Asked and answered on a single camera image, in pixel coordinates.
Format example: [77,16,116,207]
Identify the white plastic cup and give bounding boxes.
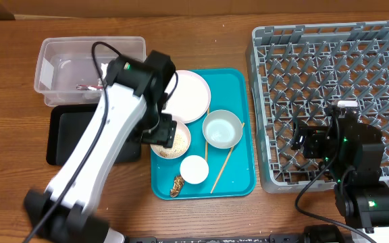
[180,155,209,184]

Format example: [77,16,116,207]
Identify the grey-green bowl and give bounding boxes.
[202,109,243,149]

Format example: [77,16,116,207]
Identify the red snack wrapper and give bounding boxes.
[76,84,103,91]

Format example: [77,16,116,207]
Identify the white tissue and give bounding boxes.
[98,63,109,89]

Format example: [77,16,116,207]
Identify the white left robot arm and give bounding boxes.
[24,51,177,242]

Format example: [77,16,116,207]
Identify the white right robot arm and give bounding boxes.
[291,115,389,242]

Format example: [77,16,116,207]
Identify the grey dishwasher rack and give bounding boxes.
[247,21,389,193]

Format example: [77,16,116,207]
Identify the pink bowl with rice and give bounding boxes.
[151,121,191,159]

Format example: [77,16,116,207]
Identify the large white plate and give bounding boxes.
[162,70,211,124]

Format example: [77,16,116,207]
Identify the brown food scrap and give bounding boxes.
[170,175,185,198]

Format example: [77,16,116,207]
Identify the teal serving tray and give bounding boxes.
[151,68,256,200]

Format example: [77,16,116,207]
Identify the black tray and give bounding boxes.
[45,103,142,167]

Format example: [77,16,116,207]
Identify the clear plastic bin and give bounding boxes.
[34,36,147,107]

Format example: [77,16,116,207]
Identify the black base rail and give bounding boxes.
[126,234,303,243]

